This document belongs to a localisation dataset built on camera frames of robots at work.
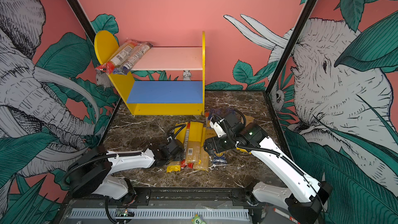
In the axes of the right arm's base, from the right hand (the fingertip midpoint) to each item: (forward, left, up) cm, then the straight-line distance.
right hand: (210, 145), depth 67 cm
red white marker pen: (-24, -35, -22) cm, 48 cm away
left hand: (+5, +17, -22) cm, 28 cm away
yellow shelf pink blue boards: (+60, +33, -16) cm, 71 cm away
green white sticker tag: (-26, +6, -21) cm, 34 cm away
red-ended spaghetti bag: (-1, +14, -20) cm, 24 cm away
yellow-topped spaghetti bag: (+6, +14, +3) cm, 15 cm away
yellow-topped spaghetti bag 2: (+3, +7, -18) cm, 19 cm away
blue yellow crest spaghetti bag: (+1, -6, -20) cm, 21 cm away
